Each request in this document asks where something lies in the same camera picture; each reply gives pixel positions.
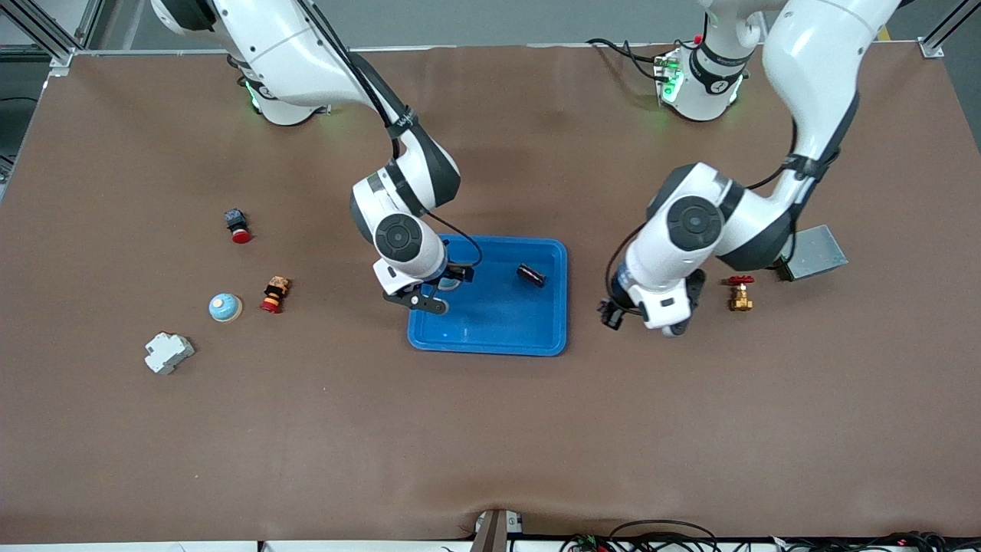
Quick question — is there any white circuit breaker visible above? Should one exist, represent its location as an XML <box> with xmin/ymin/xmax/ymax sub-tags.
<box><xmin>144</xmin><ymin>331</ymin><xmax>195</xmax><ymax>376</ymax></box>

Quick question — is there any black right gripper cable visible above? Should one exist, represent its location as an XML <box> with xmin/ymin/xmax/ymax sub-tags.
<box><xmin>303</xmin><ymin>0</ymin><xmax>484</xmax><ymax>269</ymax></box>

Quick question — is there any black cable bundle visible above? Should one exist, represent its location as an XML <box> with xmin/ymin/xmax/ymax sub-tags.
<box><xmin>558</xmin><ymin>520</ymin><xmax>981</xmax><ymax>552</ymax></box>

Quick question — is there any red yellow push button switch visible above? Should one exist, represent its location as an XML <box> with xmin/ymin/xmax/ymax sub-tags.
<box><xmin>260</xmin><ymin>276</ymin><xmax>291</xmax><ymax>315</ymax></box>

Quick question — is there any silver metal power supply box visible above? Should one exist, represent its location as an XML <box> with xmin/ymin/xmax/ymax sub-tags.
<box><xmin>778</xmin><ymin>224</ymin><xmax>850</xmax><ymax>282</ymax></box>

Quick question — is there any aluminium frame profile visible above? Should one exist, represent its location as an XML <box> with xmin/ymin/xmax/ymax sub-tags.
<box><xmin>918</xmin><ymin>0</ymin><xmax>981</xmax><ymax>61</ymax></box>
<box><xmin>0</xmin><ymin>0</ymin><xmax>104</xmax><ymax>77</ymax></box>

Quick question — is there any black left arm base cable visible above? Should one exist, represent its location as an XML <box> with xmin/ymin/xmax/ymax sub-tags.
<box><xmin>586</xmin><ymin>37</ymin><xmax>661</xmax><ymax>81</ymax></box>

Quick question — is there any blue plastic tray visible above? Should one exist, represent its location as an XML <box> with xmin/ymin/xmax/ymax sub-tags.
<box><xmin>407</xmin><ymin>234</ymin><xmax>569</xmax><ymax>357</ymax></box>

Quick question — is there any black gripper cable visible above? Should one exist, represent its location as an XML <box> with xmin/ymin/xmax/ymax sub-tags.
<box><xmin>605</xmin><ymin>92</ymin><xmax>863</xmax><ymax>307</ymax></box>
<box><xmin>303</xmin><ymin>0</ymin><xmax>484</xmax><ymax>269</ymax></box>

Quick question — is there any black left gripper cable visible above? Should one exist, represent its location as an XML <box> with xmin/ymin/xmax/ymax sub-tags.
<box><xmin>605</xmin><ymin>92</ymin><xmax>863</xmax><ymax>307</ymax></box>

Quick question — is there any brown paper table cover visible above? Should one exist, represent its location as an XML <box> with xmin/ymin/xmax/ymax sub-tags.
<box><xmin>0</xmin><ymin>42</ymin><xmax>981</xmax><ymax>545</ymax></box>

